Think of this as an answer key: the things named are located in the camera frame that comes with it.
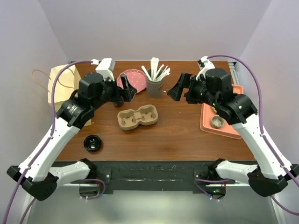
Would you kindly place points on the cardboard two-cup carrier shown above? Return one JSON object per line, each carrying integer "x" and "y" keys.
{"x": 130, "y": 119}

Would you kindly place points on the grey utensil holder can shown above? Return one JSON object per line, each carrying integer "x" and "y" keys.
{"x": 154, "y": 89}

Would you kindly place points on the black coffee cup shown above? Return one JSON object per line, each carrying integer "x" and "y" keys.
{"x": 119, "y": 103}

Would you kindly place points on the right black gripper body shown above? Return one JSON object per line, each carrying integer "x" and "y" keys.
{"x": 197, "y": 92}

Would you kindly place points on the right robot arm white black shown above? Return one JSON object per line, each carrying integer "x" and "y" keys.
{"x": 273, "y": 171}

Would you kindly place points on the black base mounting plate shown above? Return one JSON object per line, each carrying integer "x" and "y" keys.
{"x": 147, "y": 176}

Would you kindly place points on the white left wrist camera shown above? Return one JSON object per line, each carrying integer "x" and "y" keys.
{"x": 105, "y": 67}

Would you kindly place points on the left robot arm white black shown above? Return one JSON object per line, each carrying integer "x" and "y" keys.
{"x": 36, "y": 174}

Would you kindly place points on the white wrapped straws bundle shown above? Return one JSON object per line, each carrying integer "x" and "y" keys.
{"x": 157, "y": 73}

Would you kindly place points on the pink polka dot plate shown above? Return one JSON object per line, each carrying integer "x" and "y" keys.
{"x": 136, "y": 78}

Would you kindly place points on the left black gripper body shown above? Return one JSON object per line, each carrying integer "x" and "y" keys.
{"x": 111, "y": 92}

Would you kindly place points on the beige paper bag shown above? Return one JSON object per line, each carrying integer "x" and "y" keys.
{"x": 67, "y": 82}

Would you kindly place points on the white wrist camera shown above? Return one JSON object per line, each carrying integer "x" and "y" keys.
{"x": 105, "y": 67}
{"x": 204, "y": 64}

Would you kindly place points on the orange plastic tray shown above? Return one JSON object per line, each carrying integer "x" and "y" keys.
{"x": 207, "y": 112}

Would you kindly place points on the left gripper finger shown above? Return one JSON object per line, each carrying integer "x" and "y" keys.
{"x": 131, "y": 93}
{"x": 125, "y": 92}

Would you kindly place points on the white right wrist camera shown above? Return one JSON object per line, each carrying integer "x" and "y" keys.
{"x": 204, "y": 64}

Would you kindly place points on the black cup lid on table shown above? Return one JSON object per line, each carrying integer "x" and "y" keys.
{"x": 92, "y": 143}

